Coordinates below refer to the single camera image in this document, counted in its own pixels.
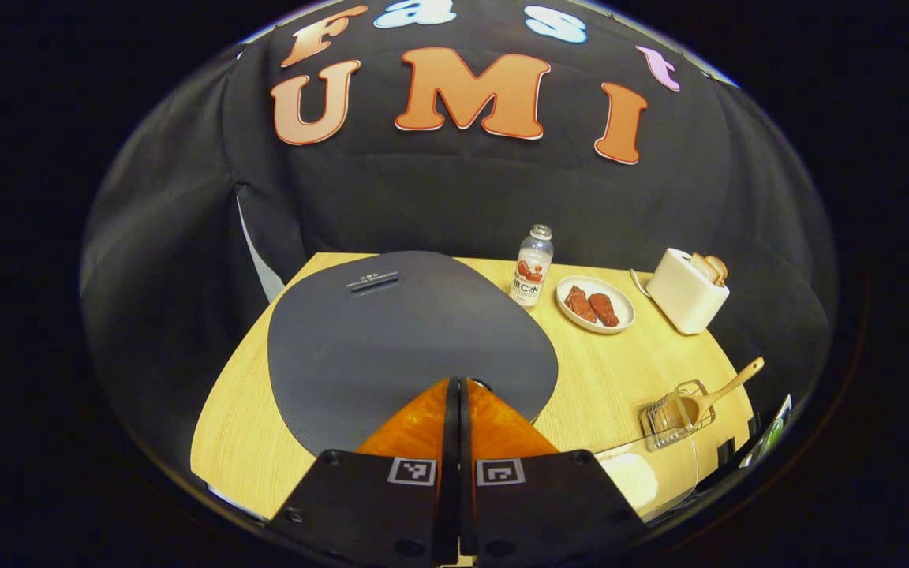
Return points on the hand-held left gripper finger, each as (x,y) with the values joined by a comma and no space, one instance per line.
(449,473)
(466,473)

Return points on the grey rice cooker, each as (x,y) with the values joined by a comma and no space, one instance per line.
(399,347)

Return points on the glass bowl of rice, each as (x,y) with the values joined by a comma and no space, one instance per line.
(644,481)

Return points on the wooden spoon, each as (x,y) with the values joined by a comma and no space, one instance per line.
(727,386)

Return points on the brown meat piece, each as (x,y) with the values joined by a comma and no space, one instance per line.
(604,309)
(579,304)

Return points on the clear water bottle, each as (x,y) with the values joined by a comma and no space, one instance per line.
(532,272)

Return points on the white plate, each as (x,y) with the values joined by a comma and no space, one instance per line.
(620,304)

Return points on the black backdrop cloth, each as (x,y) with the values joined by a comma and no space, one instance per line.
(439,197)

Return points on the white toaster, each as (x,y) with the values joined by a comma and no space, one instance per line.
(683,300)

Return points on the white green object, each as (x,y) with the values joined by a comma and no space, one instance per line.
(770,434)

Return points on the toasted bread slice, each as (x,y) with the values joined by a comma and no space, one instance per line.
(719,270)
(703,267)

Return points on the black table bracket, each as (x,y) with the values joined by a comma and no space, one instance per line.
(727,453)
(753,424)

